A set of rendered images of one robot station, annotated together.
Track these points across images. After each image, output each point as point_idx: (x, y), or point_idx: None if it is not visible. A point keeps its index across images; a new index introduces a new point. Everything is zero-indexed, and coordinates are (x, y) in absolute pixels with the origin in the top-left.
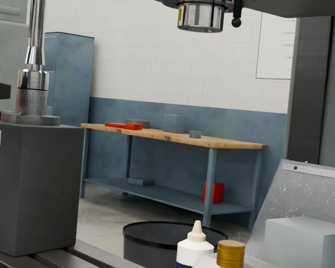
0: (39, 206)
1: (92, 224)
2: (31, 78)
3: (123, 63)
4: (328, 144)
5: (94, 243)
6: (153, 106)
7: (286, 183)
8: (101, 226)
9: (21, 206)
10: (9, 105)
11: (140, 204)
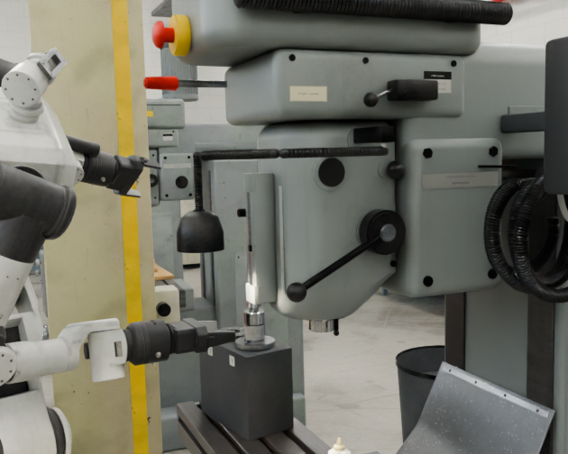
0: (262, 405)
1: (393, 327)
2: (251, 318)
3: None
4: (469, 355)
5: (394, 350)
6: None
7: (444, 382)
8: (402, 330)
9: (250, 408)
10: None
11: None
